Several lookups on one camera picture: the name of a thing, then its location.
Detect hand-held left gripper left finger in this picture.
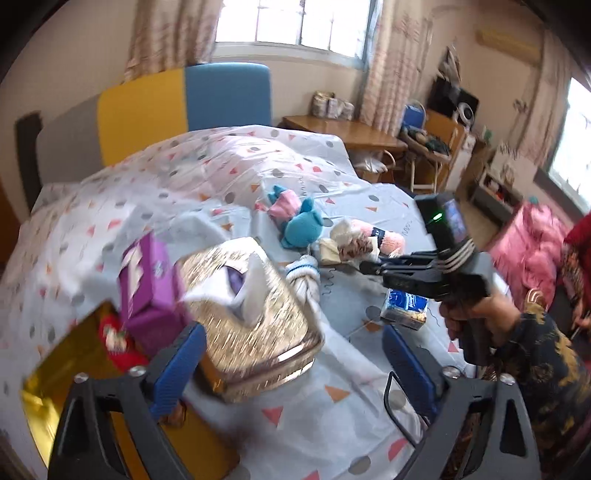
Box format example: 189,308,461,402
47,322,208,480

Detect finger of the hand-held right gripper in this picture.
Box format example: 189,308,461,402
359,253,435,277

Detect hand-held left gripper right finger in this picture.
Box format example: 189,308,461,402
382,324,542,480

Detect white blue-striped socks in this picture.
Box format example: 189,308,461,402
284,254,324,306

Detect teal and pink plush toy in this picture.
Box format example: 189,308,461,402
255,185,324,250

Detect gold metal tin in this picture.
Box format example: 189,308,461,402
21,300,241,480

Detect person's right forearm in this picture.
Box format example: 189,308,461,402
489,311,591,480

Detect person's right hand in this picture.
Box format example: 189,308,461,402
440,295,522,347

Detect pink fluffy sock bundle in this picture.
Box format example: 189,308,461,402
344,218,407,257

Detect blue tissue pack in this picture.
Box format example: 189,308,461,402
379,288,433,331

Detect white plastic-wrapped packet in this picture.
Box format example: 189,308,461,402
318,237,343,267

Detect red patterned sock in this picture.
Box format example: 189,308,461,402
98,315,149,374

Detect gold ornate tissue box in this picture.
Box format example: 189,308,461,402
178,237,324,405

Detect purple tissue box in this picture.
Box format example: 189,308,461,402
117,232,195,357

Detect pink quilted coat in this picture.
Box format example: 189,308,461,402
489,203,571,306

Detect white plastic bag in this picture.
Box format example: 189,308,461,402
358,151,393,174

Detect low storage shelf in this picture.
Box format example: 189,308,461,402
468,148,525,219

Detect white tissue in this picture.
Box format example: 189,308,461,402
184,251,274,325

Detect chair with blue back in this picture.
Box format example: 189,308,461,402
399,102,459,193

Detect wooden desk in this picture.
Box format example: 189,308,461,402
281,115,410,182

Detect person's red patterned clothing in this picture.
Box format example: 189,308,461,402
558,220,591,334

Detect wooden cabinet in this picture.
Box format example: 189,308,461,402
425,109,476,186

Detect packets on desk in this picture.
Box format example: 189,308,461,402
314,91,355,120

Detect black monitor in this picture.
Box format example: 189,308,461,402
429,78,479,123

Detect side window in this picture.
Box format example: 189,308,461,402
547,78,591,209

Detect floral curtain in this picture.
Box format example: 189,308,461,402
359,0,435,136
122,0,223,85

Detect barred window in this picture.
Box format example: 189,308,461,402
215,0,384,62

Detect grey yellow blue headboard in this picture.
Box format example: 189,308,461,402
37,62,272,186

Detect black cable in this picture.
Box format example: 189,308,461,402
383,370,432,446

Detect wall air conditioner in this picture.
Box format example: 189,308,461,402
477,28,544,64

